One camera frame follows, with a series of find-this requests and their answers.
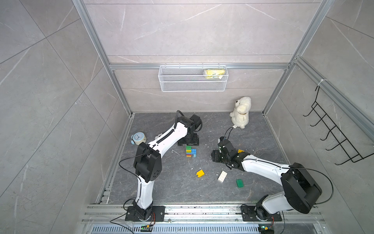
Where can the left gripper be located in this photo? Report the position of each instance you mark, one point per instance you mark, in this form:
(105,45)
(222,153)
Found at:
(195,142)

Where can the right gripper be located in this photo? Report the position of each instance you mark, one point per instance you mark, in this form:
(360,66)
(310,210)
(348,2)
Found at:
(215,156)

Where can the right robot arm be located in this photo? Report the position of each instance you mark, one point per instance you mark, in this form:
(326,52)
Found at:
(300,191)

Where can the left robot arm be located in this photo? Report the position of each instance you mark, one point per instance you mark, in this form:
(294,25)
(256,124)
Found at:
(148,160)

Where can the white long lego brick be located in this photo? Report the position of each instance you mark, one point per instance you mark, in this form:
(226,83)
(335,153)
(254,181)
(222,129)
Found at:
(222,176)

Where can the yellow stepped lego brick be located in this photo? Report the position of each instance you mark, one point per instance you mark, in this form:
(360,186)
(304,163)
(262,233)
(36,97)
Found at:
(200,173)

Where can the green flat lego brick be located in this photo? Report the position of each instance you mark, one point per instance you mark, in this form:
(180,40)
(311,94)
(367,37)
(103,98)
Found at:
(239,183)

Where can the white plush toy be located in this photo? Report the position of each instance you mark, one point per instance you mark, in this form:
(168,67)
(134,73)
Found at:
(240,114)

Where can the tape roll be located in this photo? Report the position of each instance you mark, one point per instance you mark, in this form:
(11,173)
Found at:
(138,138)

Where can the yellow sponge in basket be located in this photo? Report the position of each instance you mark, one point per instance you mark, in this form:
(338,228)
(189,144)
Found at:
(214,73)

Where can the white wire mesh basket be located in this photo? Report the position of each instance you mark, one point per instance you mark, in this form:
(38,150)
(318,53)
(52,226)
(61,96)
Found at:
(190,78)

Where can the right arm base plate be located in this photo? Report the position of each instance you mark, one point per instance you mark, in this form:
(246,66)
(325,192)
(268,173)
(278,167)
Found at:
(253,213)

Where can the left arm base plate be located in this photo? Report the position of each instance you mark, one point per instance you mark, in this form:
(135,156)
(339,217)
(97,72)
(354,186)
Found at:
(153,213)

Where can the black wire hook rack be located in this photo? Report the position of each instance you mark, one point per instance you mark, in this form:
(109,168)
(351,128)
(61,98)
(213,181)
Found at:
(350,152)

